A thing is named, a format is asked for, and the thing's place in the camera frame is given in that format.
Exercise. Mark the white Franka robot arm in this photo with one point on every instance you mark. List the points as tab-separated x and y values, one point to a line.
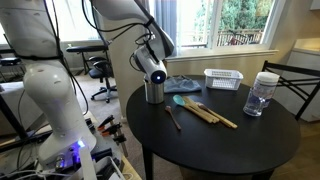
50	90

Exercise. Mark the silver utensil holder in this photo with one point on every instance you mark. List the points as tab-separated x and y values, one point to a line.
154	93

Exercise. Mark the flat wooden spatula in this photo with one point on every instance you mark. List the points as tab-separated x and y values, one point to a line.
196	108

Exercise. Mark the blue cloth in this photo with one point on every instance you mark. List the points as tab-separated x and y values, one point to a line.
181	84

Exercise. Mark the small brown wooden spoon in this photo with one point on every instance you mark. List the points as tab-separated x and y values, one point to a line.
172	116

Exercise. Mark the black office chair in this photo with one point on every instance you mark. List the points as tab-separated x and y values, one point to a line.
101	71

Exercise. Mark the black clamp with orange tips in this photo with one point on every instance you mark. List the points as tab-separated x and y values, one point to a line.
116	135
106	122

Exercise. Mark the white plastic basket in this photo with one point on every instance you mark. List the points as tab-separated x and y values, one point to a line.
222	79

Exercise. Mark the long wooden spoon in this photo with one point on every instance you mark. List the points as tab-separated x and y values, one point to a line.
218	117

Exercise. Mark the grey blue curtain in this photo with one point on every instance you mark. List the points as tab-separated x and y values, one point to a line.
166	16

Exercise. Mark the black table leg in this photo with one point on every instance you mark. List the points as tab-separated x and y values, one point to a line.
148	163

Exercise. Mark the black side desk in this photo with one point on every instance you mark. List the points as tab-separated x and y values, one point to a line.
86	48

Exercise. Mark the wooden deck railing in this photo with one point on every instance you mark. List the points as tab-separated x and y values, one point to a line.
238	37

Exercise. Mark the clear glass mug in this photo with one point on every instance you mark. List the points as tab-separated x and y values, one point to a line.
255	103

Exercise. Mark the white plastic box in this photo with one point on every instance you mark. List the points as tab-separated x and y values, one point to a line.
88	165

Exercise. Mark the white lidded canister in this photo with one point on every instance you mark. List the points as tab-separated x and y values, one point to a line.
267	84

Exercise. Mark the dark wooden chair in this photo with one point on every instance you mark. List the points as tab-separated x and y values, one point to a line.
293	80

